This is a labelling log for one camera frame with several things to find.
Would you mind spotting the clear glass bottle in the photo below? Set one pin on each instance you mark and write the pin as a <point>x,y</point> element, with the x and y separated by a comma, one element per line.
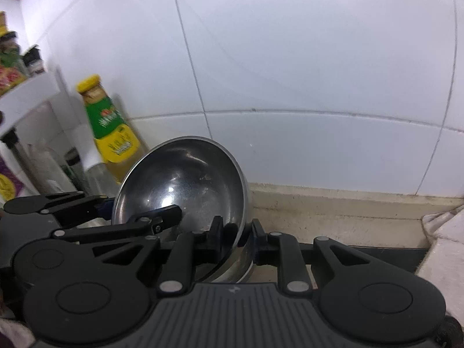
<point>98,177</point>

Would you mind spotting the white cloth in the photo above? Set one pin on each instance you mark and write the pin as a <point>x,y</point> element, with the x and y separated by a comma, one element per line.
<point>446,261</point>

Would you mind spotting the small black spice jar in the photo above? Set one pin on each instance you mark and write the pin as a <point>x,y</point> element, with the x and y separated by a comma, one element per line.
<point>34,63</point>

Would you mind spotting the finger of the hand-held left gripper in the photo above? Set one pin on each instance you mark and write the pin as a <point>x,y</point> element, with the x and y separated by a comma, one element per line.
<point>166,215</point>
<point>104,208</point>

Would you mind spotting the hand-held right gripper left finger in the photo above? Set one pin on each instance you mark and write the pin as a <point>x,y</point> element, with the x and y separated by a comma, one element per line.
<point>216,239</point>

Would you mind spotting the green yellow label sauce bottle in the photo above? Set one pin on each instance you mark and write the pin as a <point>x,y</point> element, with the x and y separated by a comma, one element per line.
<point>108,130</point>

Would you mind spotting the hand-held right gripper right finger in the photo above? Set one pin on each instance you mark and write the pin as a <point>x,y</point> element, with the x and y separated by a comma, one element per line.
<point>258,252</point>

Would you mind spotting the purple label sauce bottle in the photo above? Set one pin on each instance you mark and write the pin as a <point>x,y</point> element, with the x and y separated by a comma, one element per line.
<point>7,181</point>

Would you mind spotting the white two-tier spice rack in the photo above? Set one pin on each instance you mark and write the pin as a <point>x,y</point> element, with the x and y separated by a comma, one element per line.
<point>32,94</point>

